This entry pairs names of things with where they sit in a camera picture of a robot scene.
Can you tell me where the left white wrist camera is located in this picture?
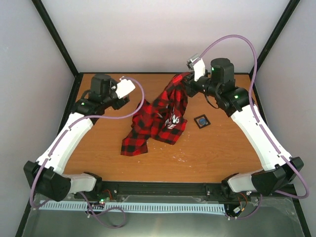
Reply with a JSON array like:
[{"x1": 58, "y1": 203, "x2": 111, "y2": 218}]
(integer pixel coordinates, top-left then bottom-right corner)
[{"x1": 115, "y1": 77, "x2": 136, "y2": 99}]

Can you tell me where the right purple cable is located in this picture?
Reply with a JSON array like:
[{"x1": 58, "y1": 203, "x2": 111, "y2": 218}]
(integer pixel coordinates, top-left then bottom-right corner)
[{"x1": 198, "y1": 34, "x2": 310, "y2": 221}]

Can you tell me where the red black plaid shirt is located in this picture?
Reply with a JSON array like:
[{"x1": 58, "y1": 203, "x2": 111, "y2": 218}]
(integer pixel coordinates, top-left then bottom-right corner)
[{"x1": 120, "y1": 72, "x2": 190, "y2": 157}]

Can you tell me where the left black frame post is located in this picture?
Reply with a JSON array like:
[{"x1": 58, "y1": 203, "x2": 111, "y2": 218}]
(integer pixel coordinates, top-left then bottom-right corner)
[{"x1": 32, "y1": 0, "x2": 79, "y2": 77}]

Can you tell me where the right black frame post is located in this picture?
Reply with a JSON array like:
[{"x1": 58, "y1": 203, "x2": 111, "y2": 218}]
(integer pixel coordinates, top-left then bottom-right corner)
[{"x1": 249, "y1": 0, "x2": 300, "y2": 76}]

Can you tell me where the black frame post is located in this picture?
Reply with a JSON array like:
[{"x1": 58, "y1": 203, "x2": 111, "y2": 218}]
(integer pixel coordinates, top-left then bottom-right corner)
[
  {"x1": 249, "y1": 0, "x2": 300, "y2": 76},
  {"x1": 32, "y1": 0, "x2": 79, "y2": 77}
]

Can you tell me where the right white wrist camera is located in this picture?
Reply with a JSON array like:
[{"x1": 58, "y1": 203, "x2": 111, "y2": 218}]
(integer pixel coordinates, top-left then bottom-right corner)
[{"x1": 187, "y1": 54, "x2": 205, "y2": 81}]

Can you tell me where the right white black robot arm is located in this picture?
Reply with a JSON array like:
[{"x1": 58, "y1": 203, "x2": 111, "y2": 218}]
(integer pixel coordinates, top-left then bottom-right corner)
[{"x1": 185, "y1": 56, "x2": 304, "y2": 196}]

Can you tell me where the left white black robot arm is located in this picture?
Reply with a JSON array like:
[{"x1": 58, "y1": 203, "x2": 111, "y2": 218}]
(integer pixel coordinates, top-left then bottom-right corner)
[{"x1": 23, "y1": 74, "x2": 135, "y2": 201}]

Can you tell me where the light blue slotted cable duct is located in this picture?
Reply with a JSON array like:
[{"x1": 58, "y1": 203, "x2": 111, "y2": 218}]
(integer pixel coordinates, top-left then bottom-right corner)
[{"x1": 40, "y1": 201, "x2": 225, "y2": 215}]

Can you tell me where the small black square tray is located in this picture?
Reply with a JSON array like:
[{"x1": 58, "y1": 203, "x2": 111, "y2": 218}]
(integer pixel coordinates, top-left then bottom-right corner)
[{"x1": 194, "y1": 114, "x2": 211, "y2": 129}]

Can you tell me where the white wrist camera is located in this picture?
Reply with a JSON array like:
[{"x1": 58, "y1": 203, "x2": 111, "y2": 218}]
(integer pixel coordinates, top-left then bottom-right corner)
[
  {"x1": 187, "y1": 54, "x2": 205, "y2": 81},
  {"x1": 115, "y1": 77, "x2": 136, "y2": 99}
]

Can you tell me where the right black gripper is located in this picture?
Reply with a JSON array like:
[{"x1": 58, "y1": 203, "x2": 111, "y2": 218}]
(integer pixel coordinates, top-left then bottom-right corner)
[{"x1": 178, "y1": 71, "x2": 220, "y2": 98}]

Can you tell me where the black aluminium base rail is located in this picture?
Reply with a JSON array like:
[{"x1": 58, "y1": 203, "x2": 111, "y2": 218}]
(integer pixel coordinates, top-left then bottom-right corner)
[{"x1": 74, "y1": 180, "x2": 296, "y2": 201}]

